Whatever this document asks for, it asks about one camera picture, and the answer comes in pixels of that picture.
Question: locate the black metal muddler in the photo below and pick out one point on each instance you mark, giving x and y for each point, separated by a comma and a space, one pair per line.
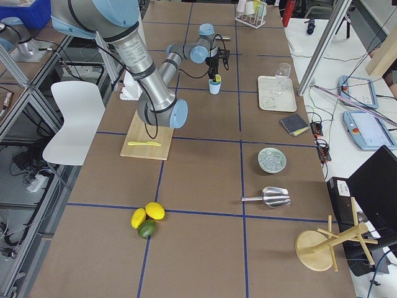
223, 38

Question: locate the green lime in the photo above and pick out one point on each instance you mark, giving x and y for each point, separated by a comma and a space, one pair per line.
147, 228

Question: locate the yellow cup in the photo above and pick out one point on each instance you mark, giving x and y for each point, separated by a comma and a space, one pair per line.
256, 4

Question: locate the mint green cup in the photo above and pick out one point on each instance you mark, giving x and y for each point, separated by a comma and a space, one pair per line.
262, 9

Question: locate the white cup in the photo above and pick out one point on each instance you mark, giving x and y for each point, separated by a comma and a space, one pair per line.
245, 7

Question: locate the far blue teach pendant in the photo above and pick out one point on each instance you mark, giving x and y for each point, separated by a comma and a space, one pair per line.
361, 91

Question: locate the clear wine glass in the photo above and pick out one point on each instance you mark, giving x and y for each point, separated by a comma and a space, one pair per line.
282, 75

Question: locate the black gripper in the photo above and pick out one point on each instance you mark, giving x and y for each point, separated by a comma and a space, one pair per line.
213, 62

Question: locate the red cylinder bottle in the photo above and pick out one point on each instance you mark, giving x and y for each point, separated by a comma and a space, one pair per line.
289, 7

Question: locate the blue teach pendant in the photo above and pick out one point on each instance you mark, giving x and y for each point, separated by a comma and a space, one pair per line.
361, 91
368, 132

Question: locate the black laptop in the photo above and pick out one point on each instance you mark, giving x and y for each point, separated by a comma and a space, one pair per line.
374, 187

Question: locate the aluminium frame post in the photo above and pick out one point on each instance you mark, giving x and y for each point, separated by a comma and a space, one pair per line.
330, 29

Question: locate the yellow plastic knife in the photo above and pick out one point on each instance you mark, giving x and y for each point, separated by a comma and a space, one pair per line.
148, 143

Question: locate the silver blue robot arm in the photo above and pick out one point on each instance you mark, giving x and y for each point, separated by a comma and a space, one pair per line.
117, 22

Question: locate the light blue cup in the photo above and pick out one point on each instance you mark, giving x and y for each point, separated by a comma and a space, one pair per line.
214, 86

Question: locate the white chair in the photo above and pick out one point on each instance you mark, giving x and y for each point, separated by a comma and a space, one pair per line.
82, 108

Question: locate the wooden mug tree stand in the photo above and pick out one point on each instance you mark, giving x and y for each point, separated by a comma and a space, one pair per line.
315, 249

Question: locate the green bowl of ice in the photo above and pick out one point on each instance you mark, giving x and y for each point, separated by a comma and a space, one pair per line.
271, 160

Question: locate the metal ice scoop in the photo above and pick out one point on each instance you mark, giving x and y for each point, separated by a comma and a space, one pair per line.
272, 197

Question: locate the wooden cutting board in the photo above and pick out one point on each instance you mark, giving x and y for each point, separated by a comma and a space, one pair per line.
140, 132

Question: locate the near blue teach pendant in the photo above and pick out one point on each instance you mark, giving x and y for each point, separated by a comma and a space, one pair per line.
368, 132

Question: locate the white wire cup rack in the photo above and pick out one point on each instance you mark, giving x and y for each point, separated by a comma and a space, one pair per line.
252, 20

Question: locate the cream bear tray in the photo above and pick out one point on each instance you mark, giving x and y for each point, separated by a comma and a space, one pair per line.
272, 97

